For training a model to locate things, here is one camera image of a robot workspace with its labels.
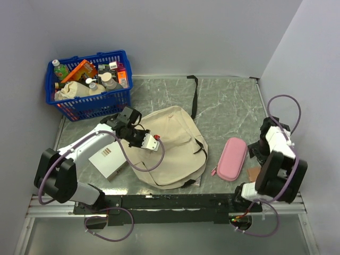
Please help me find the orange snack box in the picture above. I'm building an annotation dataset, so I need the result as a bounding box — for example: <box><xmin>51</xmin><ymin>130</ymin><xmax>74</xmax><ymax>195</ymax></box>
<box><xmin>61</xmin><ymin>59</ymin><xmax>97</xmax><ymax>83</ymax></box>

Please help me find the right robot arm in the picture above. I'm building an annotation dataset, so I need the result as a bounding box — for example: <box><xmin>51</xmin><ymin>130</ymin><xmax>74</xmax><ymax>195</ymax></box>
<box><xmin>232</xmin><ymin>117</ymin><xmax>308</xmax><ymax>211</ymax></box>

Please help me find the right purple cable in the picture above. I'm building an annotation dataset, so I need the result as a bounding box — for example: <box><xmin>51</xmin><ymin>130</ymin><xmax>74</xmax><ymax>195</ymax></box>
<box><xmin>231</xmin><ymin>95</ymin><xmax>302</xmax><ymax>237</ymax></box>

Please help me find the cream canvas backpack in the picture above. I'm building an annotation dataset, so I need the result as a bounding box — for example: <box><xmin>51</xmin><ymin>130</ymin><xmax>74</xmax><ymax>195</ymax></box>
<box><xmin>122</xmin><ymin>78</ymin><xmax>208</xmax><ymax>190</ymax></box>

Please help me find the brown leather wallet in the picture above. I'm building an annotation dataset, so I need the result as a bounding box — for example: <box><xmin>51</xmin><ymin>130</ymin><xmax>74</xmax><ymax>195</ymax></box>
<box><xmin>247</xmin><ymin>167</ymin><xmax>261</xmax><ymax>182</ymax></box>

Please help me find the grey pump bottle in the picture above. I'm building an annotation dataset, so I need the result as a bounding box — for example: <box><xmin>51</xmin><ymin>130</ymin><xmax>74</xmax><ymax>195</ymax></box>
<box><xmin>98</xmin><ymin>72</ymin><xmax>123</xmax><ymax>92</ymax></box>

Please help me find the blue plastic basket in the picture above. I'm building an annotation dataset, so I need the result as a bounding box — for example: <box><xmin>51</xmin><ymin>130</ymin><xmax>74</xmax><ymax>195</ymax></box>
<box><xmin>45</xmin><ymin>49</ymin><xmax>133</xmax><ymax>122</ymax></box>

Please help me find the white book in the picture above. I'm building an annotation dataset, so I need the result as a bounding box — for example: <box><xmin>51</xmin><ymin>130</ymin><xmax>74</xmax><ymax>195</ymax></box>
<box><xmin>89</xmin><ymin>142</ymin><xmax>126</xmax><ymax>181</ymax></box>

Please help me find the pink orange carton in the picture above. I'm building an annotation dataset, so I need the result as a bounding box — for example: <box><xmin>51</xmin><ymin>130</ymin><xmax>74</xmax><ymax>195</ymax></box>
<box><xmin>116</xmin><ymin>62</ymin><xmax>129</xmax><ymax>88</ymax></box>

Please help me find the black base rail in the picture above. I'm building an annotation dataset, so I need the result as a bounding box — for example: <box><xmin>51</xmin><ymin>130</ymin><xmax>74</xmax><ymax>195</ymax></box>
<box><xmin>73</xmin><ymin>193</ymin><xmax>251</xmax><ymax>226</ymax></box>

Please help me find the green soda bottle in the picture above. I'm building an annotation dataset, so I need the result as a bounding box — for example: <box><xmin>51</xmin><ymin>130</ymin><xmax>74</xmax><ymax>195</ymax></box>
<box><xmin>52</xmin><ymin>59</ymin><xmax>70</xmax><ymax>81</ymax></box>

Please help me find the pink pencil case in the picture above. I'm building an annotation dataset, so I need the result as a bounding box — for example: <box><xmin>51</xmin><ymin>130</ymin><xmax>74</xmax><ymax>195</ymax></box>
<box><xmin>211</xmin><ymin>137</ymin><xmax>248</xmax><ymax>182</ymax></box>

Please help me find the cream lotion bottle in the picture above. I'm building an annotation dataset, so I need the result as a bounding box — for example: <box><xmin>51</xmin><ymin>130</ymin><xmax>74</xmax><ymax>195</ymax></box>
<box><xmin>86</xmin><ymin>78</ymin><xmax>106</xmax><ymax>96</ymax></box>

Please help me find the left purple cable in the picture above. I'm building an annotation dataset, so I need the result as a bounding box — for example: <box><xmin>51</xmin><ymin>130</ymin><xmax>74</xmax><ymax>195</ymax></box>
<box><xmin>38</xmin><ymin>130</ymin><xmax>166</xmax><ymax>242</ymax></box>

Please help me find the beige cloth pouch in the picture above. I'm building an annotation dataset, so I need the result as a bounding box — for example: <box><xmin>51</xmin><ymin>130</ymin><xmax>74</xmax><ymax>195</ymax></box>
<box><xmin>54</xmin><ymin>81</ymin><xmax>90</xmax><ymax>101</ymax></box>

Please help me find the floral cover book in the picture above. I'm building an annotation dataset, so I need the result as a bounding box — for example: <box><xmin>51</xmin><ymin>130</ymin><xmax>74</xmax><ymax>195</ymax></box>
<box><xmin>193</xmin><ymin>176</ymin><xmax>201</xmax><ymax>187</ymax></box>

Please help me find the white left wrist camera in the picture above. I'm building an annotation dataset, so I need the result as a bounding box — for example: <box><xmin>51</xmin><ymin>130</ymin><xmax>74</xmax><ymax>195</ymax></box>
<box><xmin>141</xmin><ymin>133</ymin><xmax>160</xmax><ymax>151</ymax></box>

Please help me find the purple cable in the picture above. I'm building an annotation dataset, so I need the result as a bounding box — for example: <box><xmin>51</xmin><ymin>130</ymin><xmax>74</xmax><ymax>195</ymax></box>
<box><xmin>231</xmin><ymin>95</ymin><xmax>302</xmax><ymax>237</ymax></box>
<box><xmin>38</xmin><ymin>130</ymin><xmax>166</xmax><ymax>242</ymax></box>

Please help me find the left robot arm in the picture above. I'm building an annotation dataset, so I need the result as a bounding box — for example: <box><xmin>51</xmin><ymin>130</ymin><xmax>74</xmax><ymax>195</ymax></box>
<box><xmin>34</xmin><ymin>106</ymin><xmax>149</xmax><ymax>214</ymax></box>

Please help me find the black product box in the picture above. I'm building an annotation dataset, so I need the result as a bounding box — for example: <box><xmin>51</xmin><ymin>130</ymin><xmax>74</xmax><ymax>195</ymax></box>
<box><xmin>97</xmin><ymin>64</ymin><xmax>117</xmax><ymax>81</ymax></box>

